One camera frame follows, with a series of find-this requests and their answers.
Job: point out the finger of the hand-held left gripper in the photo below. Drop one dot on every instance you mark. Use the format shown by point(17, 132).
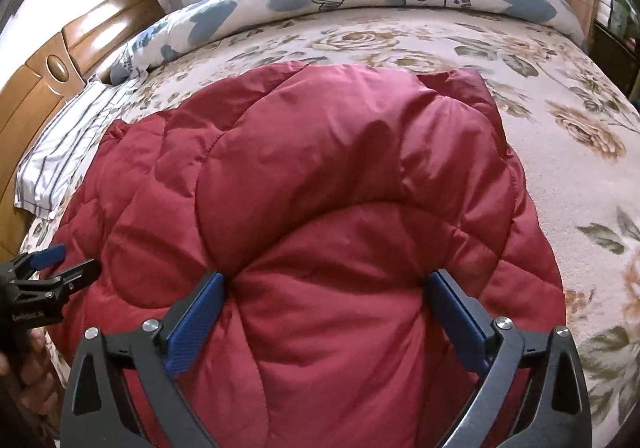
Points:
point(80, 274)
point(47, 255)

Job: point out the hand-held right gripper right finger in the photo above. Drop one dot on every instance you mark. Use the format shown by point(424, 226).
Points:
point(457, 323)

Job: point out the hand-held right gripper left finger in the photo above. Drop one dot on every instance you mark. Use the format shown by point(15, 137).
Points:
point(195, 323)

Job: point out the red padded jacket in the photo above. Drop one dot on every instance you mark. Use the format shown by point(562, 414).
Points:
point(325, 168)

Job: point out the person's left hand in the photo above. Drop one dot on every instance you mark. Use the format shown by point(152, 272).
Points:
point(32, 378)

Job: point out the striped pillow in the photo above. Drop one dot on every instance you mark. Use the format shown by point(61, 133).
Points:
point(65, 143)

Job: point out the floral bed blanket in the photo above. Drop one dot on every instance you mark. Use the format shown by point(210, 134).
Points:
point(575, 188)

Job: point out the wooden headboard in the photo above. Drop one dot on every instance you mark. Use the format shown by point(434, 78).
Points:
point(90, 33)

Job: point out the dark shelf unit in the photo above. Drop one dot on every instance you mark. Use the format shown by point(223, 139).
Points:
point(615, 28)

